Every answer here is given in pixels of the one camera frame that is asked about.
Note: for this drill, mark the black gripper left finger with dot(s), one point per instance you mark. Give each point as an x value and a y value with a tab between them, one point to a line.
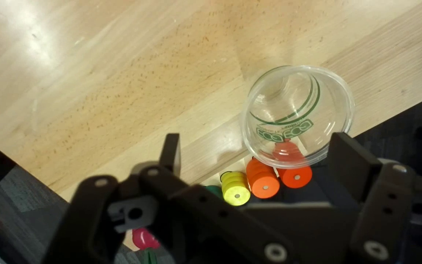
170	153

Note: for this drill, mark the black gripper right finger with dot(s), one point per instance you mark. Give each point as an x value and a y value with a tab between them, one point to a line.
348	172

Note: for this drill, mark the yellow stacking peg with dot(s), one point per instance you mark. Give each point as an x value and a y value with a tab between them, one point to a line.
235	190

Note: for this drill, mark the orange stacking peg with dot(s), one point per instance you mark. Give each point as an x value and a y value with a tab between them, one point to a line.
261	180

